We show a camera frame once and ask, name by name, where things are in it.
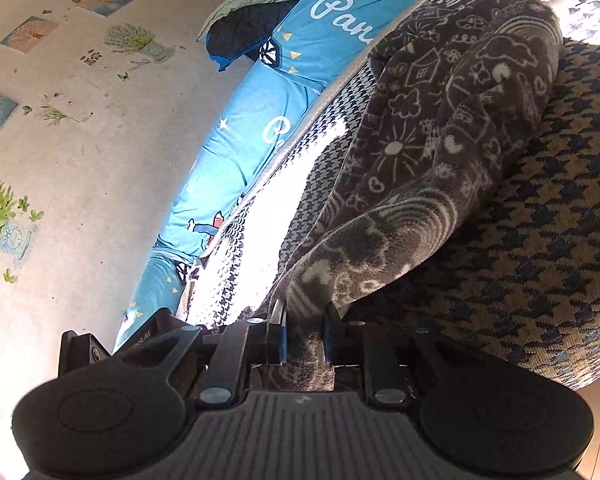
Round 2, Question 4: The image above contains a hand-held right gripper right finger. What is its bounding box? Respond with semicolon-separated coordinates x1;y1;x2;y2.
321;301;481;408

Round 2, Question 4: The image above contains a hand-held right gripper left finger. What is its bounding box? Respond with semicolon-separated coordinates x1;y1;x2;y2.
112;299;288;408

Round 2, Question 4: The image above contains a grey doodle-print fleece garment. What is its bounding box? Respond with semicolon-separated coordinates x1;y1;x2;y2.
260;0;578;391

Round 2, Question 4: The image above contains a houndstooth sofa cover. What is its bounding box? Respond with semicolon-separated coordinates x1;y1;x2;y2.
180;0;600;391

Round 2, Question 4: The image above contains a green plant wall sticker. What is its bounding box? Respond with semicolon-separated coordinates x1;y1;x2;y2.
0;180;43;263

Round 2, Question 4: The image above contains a lavender pot wall sticker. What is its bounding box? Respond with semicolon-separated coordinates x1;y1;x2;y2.
105;24;176;63

